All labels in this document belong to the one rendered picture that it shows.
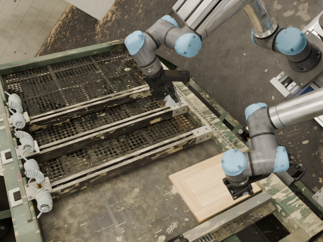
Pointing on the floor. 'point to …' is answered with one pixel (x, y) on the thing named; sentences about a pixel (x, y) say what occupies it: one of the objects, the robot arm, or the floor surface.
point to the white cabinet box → (93, 6)
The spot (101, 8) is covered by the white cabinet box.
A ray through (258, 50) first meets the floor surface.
